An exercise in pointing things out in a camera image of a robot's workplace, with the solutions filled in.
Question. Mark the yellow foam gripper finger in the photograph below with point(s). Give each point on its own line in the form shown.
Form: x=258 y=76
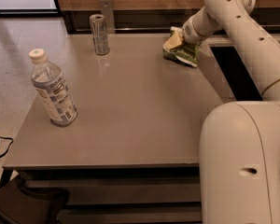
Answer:
x=175 y=41

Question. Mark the green jalapeno chip bag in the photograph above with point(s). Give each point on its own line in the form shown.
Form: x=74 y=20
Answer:
x=187 y=54

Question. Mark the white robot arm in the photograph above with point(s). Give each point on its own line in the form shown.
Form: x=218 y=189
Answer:
x=239 y=150

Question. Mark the silver drink can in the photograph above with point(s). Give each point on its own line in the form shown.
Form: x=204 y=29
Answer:
x=99 y=34

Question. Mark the grey table with drawers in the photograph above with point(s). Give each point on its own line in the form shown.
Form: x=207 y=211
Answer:
x=131 y=155

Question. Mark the clear plastic water bottle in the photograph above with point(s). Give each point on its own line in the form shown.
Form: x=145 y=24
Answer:
x=52 y=88

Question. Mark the dark brown chair seat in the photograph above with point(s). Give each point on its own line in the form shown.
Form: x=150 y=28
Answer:
x=21 y=205

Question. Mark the left metal wall bracket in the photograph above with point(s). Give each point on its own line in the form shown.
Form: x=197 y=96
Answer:
x=106 y=7

